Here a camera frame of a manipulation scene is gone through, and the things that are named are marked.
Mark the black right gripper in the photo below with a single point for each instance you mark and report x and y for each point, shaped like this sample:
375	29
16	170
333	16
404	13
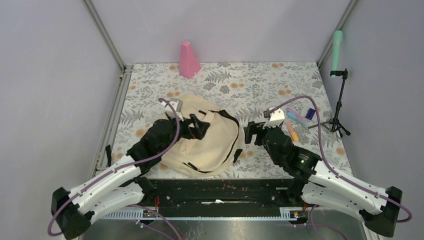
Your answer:
252	128

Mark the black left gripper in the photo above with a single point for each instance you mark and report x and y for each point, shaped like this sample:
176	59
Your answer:
199	130

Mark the beige canvas backpack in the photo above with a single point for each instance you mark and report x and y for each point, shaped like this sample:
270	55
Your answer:
215	153

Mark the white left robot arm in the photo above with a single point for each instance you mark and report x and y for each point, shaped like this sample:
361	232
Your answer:
75	210

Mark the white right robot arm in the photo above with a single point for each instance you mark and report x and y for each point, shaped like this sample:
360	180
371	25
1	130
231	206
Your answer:
316	183

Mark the light blue highlighter pen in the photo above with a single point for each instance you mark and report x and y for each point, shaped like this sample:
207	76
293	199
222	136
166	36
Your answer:
298	120

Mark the pink highlighter pen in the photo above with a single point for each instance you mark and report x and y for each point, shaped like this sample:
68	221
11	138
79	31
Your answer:
297	116

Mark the yellow highlighter pen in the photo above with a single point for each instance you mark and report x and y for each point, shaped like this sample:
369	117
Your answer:
291	130

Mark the purple toy brick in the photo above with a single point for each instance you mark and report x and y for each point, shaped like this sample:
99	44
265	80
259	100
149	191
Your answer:
310	114

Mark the pink cone block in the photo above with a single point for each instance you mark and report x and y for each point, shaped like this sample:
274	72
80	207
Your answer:
189	64

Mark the black tripod stand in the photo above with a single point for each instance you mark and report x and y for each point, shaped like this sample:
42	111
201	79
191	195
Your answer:
334	125

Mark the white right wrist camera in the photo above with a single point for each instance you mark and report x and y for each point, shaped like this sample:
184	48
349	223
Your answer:
275	118

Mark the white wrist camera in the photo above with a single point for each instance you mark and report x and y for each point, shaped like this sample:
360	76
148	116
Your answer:
275	118
172	108

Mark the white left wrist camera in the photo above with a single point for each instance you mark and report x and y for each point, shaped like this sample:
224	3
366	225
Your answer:
172	108

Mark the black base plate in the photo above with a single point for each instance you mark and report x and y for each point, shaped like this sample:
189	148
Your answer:
264	192

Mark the aluminium cable duct rail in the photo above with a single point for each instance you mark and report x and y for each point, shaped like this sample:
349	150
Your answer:
209	213

